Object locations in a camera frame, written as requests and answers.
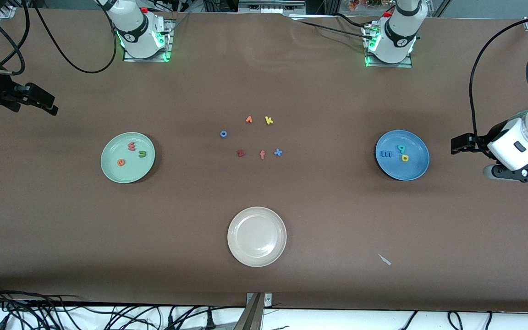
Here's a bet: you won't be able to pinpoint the blue plate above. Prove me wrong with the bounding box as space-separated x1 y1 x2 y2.
375 130 430 181

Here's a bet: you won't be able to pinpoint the green plate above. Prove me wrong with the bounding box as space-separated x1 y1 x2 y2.
100 132 156 184

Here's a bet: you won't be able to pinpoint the colourful objects in box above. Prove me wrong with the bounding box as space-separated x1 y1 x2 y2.
347 0 384 11

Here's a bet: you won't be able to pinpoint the beige plate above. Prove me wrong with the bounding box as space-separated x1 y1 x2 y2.
227 207 287 268

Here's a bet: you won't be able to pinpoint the grey equipment box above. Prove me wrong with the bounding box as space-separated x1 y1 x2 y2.
238 0 306 14

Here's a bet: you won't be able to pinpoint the grey aluminium bar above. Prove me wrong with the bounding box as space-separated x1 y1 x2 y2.
233 293 264 330

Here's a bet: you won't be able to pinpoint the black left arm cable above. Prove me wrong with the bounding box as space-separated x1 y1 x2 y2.
469 16 528 140

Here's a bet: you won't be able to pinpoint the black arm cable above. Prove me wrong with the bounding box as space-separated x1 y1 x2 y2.
469 16 528 140
0 0 119 76

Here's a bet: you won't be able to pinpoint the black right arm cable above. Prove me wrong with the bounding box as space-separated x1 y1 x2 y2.
0 0 119 76

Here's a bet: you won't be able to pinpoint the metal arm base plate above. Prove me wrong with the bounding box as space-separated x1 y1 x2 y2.
365 25 413 68
123 18 175 62

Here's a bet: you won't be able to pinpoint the black cable on table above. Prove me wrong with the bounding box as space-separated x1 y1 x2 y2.
287 13 374 39

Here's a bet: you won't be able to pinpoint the black cable bundle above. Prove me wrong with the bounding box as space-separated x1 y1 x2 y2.
0 282 246 330

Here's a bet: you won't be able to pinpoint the metal table clamp bracket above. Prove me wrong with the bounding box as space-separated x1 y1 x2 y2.
246 292 273 307

